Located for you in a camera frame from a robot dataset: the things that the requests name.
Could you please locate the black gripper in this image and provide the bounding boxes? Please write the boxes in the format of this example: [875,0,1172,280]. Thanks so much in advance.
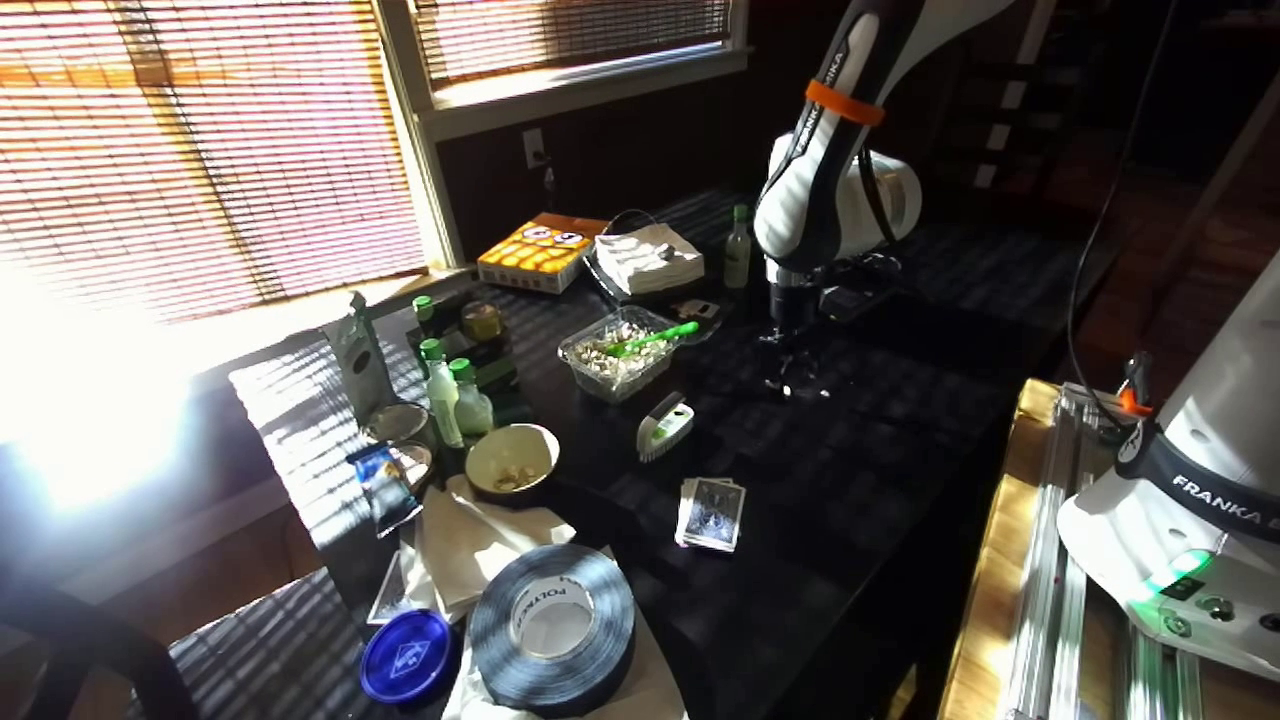
[759,260,835,405]

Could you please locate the white round bowl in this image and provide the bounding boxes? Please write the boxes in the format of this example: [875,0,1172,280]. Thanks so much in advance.
[459,418,564,507]

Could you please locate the small clear bottle green cap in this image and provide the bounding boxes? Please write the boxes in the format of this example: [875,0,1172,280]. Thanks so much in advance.
[721,198,755,294]

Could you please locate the bright green plastic tool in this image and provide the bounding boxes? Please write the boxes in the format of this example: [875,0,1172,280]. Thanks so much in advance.
[597,314,706,358]

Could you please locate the white flat box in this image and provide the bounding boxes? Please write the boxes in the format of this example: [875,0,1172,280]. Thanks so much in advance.
[583,215,711,298]

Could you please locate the clear plastic seed container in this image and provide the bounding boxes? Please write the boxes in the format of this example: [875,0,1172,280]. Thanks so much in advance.
[554,298,683,405]

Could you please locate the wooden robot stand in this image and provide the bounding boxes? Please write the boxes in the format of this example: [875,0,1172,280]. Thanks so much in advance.
[936,377,1280,720]

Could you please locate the yellow cardboard box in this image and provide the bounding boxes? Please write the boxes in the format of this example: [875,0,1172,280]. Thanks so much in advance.
[472,209,613,298]

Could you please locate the dark green margarita box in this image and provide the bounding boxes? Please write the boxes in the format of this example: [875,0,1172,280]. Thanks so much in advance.
[404,290,534,426]

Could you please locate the yellow round tin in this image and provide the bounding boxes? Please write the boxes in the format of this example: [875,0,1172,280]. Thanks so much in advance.
[459,298,509,344]

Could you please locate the aluminium rails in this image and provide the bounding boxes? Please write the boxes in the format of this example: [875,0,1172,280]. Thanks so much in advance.
[1006,388,1206,720]

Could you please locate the white paper napkin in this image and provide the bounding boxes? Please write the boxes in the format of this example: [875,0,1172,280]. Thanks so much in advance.
[396,476,583,625]

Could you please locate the small window blind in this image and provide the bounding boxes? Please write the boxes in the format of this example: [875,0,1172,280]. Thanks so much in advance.
[404,0,741,92]

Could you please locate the round foil topped can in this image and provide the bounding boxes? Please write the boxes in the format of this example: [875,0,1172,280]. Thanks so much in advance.
[364,396,434,453]

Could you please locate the grey plate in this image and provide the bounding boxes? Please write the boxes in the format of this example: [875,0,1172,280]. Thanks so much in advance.
[463,541,640,710]

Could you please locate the blue foil packet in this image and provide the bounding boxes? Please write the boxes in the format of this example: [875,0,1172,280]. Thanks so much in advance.
[345,441,434,541]

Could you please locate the clear plastic wrapper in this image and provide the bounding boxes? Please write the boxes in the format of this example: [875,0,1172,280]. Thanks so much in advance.
[364,534,453,627]

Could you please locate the blue round plastic lid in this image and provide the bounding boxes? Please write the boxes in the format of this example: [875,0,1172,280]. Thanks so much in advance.
[355,606,463,706]

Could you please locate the large window blind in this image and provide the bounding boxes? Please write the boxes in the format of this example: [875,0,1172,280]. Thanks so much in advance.
[0,0,434,333]

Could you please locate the dark curved chair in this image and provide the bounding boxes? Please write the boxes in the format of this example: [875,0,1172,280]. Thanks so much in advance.
[0,570,206,720]

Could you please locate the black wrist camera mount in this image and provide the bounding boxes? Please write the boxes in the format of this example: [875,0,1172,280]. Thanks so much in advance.
[817,253,913,322]

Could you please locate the orange strap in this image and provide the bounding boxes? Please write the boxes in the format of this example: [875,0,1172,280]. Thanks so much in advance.
[802,76,888,131]

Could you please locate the orange cable clamp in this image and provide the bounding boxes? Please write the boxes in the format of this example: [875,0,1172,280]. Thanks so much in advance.
[1118,346,1162,425]

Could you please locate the black cable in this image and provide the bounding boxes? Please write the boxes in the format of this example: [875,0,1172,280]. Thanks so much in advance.
[1061,0,1184,414]

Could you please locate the white window frame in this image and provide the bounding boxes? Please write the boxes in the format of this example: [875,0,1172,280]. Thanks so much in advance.
[369,0,755,280]

